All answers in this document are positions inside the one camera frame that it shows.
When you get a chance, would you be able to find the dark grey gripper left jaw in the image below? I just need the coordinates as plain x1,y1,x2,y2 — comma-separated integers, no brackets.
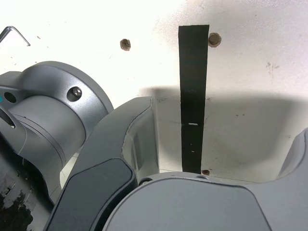
44,95,160,231

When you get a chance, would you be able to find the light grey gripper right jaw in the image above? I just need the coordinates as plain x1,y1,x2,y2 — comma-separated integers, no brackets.
102,127,308,231

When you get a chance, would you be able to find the black tape strip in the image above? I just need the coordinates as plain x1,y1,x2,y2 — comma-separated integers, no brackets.
178,25,210,174

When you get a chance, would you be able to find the metal hex key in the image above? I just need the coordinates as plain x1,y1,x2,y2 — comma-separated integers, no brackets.
0,26,31,47

